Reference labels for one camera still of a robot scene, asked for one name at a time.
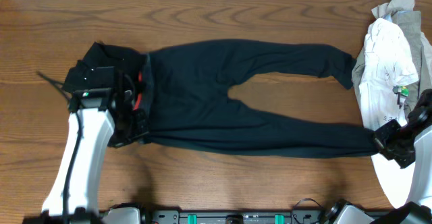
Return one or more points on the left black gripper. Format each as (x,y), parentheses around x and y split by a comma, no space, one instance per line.
(139,123)

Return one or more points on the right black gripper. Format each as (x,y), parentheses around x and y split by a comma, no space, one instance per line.
(380,137)

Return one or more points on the black leggings red waistband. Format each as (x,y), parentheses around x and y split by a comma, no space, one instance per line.
(191,107)

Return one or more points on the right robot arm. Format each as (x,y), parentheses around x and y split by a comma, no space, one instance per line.
(418,204)

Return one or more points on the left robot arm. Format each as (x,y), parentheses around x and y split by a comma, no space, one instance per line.
(98,112)

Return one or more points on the folded black garment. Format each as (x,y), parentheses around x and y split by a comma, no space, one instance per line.
(129,61)

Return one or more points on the white t-shirt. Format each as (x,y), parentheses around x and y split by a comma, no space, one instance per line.
(388,63)

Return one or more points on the beige grey garment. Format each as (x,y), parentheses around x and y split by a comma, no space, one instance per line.
(402,13)

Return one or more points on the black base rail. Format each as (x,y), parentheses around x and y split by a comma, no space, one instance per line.
(341,212)

